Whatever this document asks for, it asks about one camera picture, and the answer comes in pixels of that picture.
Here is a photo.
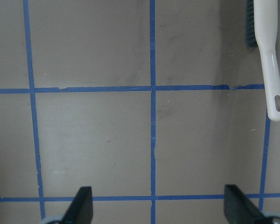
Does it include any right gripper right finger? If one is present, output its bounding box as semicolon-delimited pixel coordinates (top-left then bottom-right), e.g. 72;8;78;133
224;184;272;224

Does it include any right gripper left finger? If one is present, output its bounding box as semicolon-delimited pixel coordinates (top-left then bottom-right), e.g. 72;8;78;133
61;186;93;224

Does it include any beige hand brush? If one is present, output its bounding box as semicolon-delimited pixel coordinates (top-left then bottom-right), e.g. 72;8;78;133
245;0;280;121

